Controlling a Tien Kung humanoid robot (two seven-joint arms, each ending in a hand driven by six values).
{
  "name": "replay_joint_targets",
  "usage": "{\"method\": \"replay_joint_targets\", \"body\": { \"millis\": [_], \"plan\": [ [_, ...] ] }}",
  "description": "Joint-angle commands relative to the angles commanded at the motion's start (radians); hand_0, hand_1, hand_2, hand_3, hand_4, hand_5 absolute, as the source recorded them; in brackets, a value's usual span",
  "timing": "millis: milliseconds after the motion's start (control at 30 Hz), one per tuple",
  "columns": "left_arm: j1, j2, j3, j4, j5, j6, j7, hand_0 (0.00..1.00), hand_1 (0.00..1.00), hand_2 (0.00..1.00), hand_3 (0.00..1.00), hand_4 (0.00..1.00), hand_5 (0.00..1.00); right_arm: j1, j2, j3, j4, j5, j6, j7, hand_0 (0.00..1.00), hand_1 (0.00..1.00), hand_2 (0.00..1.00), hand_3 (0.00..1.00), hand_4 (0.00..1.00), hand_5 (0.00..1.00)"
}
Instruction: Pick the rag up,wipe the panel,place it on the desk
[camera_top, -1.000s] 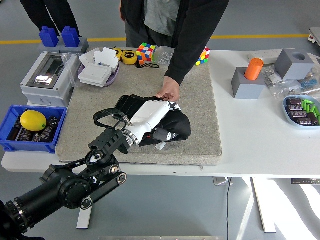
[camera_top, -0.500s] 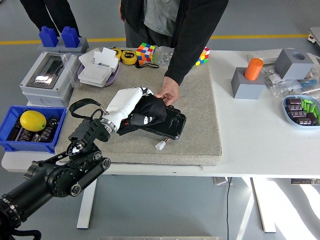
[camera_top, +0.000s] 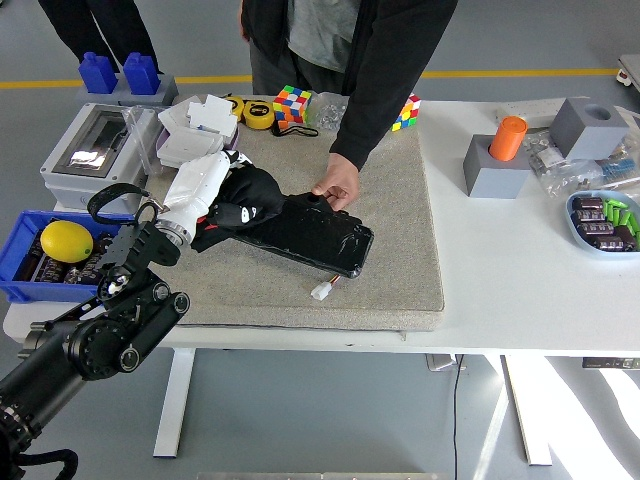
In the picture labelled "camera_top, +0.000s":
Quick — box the multicolour puzzle cube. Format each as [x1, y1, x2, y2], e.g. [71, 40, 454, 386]
[272, 84, 313, 125]
[390, 93, 422, 134]

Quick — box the white table leg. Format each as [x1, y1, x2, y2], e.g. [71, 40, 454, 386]
[152, 348, 196, 459]
[501, 354, 554, 466]

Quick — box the grey block holder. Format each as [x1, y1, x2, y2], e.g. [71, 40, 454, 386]
[462, 133, 534, 200]

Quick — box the clear bag of metal parts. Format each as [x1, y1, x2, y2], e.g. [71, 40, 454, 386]
[522, 129, 566, 176]

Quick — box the grey block with round hole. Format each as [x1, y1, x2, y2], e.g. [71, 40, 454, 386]
[549, 97, 630, 161]

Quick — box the grey electrical enclosure box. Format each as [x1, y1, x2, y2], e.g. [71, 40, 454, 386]
[39, 102, 164, 211]

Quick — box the black hanging cable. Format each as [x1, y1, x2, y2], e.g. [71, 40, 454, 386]
[451, 354, 461, 480]

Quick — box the white connector with wires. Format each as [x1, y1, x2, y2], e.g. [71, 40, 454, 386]
[309, 273, 344, 302]

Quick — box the clear bag of screws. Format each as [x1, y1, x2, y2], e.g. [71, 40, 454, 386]
[305, 91, 350, 132]

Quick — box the white switch box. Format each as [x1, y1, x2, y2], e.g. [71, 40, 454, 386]
[157, 125, 225, 169]

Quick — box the purple tray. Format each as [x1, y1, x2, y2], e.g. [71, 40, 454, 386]
[155, 122, 240, 169]

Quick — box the black wrist strap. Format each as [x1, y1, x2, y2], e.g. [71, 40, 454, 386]
[271, 123, 320, 139]

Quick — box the blue plastic bin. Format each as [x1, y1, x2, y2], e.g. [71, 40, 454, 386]
[0, 209, 132, 305]

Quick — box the yellow lemon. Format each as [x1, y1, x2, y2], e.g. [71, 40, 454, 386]
[39, 221, 95, 264]

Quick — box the person's left hand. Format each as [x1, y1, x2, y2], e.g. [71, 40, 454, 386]
[311, 152, 362, 213]

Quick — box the white perforated strip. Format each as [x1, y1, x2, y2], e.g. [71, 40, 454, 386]
[494, 98, 569, 124]

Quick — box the orange cylinder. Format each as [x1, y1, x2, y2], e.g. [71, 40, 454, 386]
[488, 115, 529, 162]

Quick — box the clear bag of blue resistors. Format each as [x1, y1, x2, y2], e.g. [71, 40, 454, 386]
[597, 144, 640, 187]

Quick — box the blue plastic block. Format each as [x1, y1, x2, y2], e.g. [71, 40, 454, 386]
[123, 52, 162, 96]
[79, 51, 119, 95]

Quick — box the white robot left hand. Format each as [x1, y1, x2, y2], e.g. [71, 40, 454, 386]
[160, 148, 261, 237]

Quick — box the grey-brown mat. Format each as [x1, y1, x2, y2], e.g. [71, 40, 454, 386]
[142, 93, 446, 332]

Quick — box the light blue bowl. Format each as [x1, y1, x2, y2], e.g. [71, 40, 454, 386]
[564, 189, 640, 261]

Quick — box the grey box under table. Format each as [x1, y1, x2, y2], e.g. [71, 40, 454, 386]
[425, 353, 467, 372]

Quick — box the large clear plastic bag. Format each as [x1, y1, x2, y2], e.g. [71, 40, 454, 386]
[537, 157, 606, 199]

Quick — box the grey block base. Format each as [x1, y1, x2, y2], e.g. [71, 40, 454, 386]
[74, 74, 180, 107]

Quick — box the table height control panel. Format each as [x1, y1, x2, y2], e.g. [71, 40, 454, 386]
[581, 357, 640, 371]

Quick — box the white folded cardboard box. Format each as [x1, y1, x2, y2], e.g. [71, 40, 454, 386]
[158, 94, 239, 142]

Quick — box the person in background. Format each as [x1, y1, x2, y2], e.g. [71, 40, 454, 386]
[37, 0, 162, 76]

